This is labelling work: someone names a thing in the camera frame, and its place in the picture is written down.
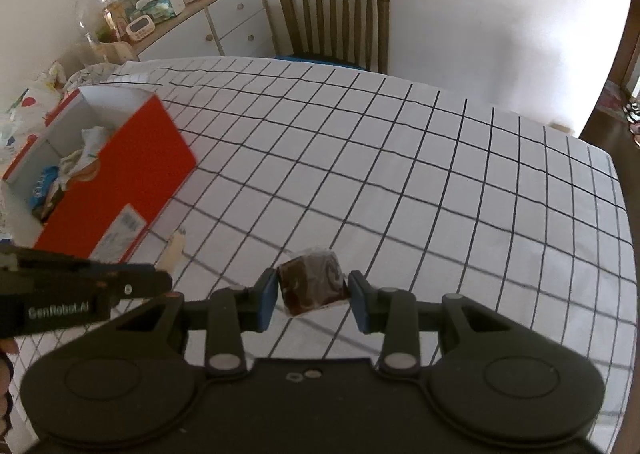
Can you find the blue snack packet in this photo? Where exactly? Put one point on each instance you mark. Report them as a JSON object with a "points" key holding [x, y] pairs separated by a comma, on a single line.
{"points": [[42, 187]]}

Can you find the checkered white tablecloth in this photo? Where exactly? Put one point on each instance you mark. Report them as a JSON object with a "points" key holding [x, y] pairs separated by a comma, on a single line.
{"points": [[512, 236]]}

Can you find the white drawer sideboard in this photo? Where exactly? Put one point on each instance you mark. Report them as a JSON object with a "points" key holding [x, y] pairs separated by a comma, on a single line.
{"points": [[210, 28]]}

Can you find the dotted colourful plastic bag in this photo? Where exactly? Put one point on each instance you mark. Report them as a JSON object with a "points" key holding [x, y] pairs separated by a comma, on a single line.
{"points": [[28, 113]]}

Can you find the pink kitchen timer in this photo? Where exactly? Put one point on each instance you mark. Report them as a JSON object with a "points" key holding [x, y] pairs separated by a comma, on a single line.
{"points": [[140, 28]]}

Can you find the cream stick snack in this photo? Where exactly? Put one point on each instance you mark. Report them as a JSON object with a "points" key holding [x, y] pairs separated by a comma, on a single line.
{"points": [[172, 253]]}

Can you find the person left hand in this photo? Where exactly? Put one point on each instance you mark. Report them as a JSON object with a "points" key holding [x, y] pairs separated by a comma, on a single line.
{"points": [[8, 348]]}

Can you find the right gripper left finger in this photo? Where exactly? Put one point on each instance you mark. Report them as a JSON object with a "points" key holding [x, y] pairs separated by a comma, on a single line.
{"points": [[230, 313]]}

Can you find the brown wooden chair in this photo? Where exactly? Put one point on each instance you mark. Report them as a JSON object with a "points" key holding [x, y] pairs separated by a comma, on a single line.
{"points": [[348, 32]]}

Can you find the dark brown cake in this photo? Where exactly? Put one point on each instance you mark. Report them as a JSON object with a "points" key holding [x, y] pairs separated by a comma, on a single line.
{"points": [[310, 281]]}

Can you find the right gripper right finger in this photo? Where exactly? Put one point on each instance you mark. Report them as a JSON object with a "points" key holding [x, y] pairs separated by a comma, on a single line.
{"points": [[392, 313]]}

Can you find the red cardboard box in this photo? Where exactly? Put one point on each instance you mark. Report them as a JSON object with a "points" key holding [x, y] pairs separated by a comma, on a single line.
{"points": [[143, 162]]}

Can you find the tissue pack green white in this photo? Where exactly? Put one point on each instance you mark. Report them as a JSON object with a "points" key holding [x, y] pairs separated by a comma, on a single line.
{"points": [[160, 11]]}

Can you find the orange drink bottle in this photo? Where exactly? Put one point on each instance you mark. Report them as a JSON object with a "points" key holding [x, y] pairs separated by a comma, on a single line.
{"points": [[116, 19]]}

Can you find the row of shoes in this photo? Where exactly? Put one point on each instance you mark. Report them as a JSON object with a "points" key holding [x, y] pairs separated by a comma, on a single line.
{"points": [[632, 113]]}

